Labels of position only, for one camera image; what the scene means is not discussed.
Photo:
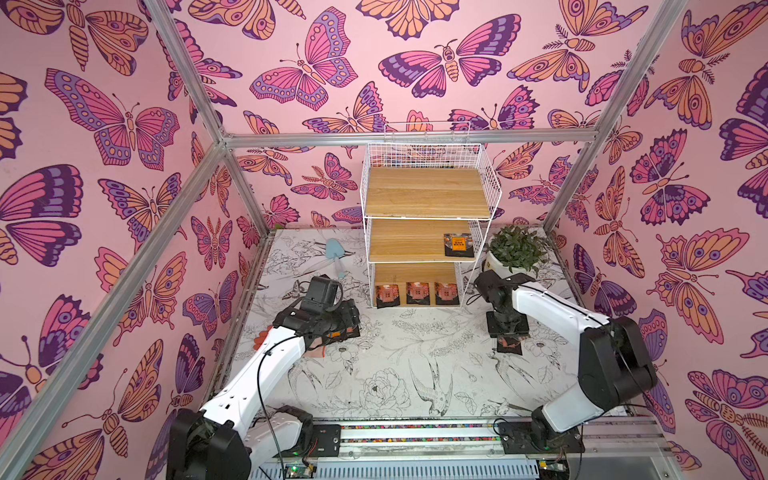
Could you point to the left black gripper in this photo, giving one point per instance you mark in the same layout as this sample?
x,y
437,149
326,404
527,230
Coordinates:
x,y
349,313

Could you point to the teal and white spatula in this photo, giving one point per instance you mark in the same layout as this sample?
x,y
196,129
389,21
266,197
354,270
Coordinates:
x,y
335,252

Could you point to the white wire three-tier shelf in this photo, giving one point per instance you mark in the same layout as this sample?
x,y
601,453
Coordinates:
x,y
413,194

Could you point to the red tea bag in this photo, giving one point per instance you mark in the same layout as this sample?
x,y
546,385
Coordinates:
x,y
387,295
418,293
446,294
509,344

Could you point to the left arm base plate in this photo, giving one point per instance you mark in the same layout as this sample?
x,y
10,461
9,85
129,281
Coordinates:
x,y
322,440

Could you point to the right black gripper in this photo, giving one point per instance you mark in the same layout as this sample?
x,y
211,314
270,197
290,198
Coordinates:
x,y
507,324

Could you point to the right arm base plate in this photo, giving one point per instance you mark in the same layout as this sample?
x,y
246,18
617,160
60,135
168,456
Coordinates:
x,y
533,437

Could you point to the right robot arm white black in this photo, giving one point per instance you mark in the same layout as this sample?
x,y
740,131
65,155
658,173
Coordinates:
x,y
614,364

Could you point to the aluminium rail with coloured strip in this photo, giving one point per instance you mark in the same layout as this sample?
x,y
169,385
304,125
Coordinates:
x,y
422,439

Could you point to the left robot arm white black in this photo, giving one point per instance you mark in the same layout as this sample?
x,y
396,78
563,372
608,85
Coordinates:
x,y
234,434

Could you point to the green plant in white pot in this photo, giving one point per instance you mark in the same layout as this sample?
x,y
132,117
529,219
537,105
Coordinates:
x,y
516,249

